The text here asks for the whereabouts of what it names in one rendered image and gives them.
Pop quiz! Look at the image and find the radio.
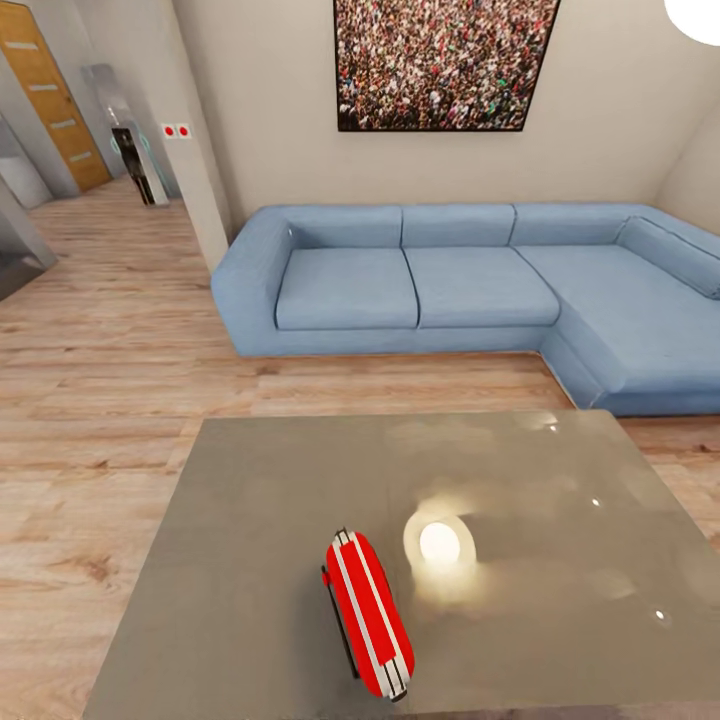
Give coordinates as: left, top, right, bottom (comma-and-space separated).
321, 528, 415, 703

